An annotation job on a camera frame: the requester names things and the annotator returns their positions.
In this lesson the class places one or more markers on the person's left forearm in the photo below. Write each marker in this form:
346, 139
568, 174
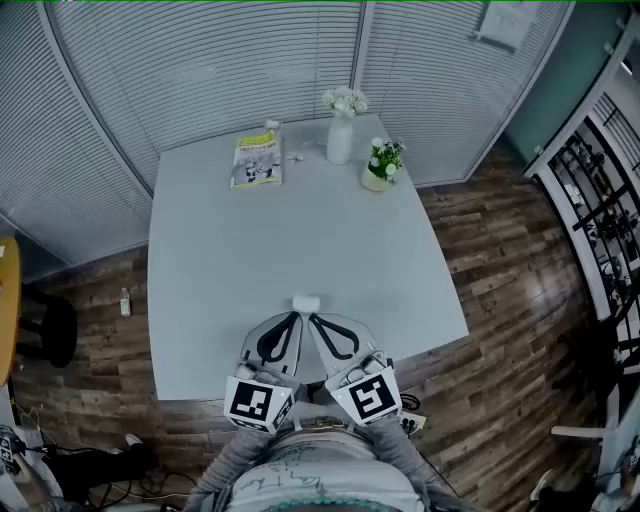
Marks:
225, 470

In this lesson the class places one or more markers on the magazine with yellow border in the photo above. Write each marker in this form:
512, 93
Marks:
256, 162

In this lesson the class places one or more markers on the patterned belt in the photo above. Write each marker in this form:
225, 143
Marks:
325, 423

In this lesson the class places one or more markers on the white shelf with black rails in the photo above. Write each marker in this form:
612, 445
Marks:
590, 210

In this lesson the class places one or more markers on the paper notice sheet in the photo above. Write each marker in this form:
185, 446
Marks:
505, 22

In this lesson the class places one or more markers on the person's right forearm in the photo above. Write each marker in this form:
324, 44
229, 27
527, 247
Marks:
400, 460

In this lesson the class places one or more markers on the person's torso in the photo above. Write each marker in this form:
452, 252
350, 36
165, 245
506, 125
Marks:
325, 465

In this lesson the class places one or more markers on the round wooden table black base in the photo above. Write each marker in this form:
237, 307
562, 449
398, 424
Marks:
9, 300

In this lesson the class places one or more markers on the white vase with white flowers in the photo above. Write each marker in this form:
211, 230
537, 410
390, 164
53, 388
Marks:
340, 142

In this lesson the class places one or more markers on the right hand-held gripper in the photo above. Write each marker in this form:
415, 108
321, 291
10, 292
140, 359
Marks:
370, 397

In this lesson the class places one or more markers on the cream pot with green plant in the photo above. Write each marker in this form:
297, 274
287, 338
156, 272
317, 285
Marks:
377, 175

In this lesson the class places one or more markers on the small white box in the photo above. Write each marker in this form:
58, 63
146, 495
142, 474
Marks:
306, 303

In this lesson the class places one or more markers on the black office chair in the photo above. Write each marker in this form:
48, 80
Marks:
600, 360

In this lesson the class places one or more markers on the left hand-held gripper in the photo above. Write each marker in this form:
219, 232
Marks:
252, 402

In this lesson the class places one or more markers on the small pink trinket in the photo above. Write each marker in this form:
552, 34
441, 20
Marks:
295, 157

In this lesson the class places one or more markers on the small plastic bottle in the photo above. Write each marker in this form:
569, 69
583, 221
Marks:
125, 302

